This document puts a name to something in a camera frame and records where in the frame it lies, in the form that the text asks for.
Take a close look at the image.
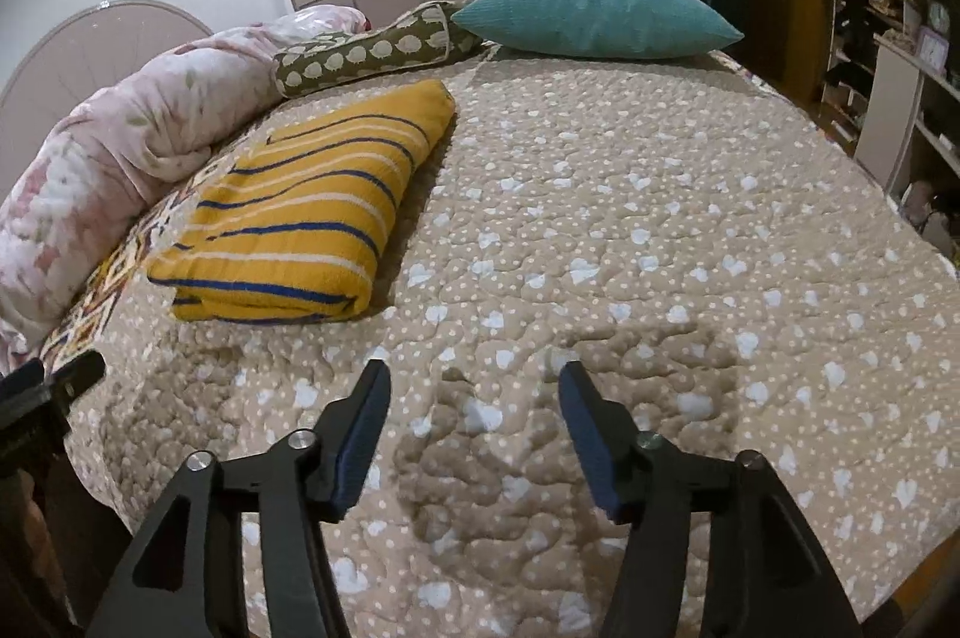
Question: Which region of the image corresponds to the yellow striped sweater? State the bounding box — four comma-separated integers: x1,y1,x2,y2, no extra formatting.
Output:
146,79,458,325

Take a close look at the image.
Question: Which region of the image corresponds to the white shelf unit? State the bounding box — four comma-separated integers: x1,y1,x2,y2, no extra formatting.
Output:
821,0,960,249

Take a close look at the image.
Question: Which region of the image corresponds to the pink floral duvet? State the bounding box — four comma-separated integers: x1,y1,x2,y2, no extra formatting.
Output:
0,4,372,358

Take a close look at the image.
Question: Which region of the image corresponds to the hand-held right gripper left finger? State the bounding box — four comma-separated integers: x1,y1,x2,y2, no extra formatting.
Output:
86,359,392,638

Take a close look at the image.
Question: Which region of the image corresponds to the sheep print bolster pillow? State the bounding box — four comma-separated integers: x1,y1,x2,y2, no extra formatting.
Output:
271,0,485,99

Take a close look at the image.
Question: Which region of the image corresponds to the pale pink headboard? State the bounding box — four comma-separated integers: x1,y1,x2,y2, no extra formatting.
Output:
0,0,215,118

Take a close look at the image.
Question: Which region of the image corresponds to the beige patterned bedspread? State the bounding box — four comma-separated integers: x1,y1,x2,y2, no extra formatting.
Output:
30,45,960,638

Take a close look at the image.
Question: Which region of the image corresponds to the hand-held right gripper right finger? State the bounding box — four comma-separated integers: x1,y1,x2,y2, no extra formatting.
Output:
557,359,863,638

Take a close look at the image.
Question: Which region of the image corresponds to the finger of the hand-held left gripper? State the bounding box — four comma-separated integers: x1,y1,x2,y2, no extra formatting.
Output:
0,359,47,405
43,349,107,400

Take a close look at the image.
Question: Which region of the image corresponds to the teal pillow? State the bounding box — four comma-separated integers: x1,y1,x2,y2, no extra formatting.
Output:
450,0,745,61

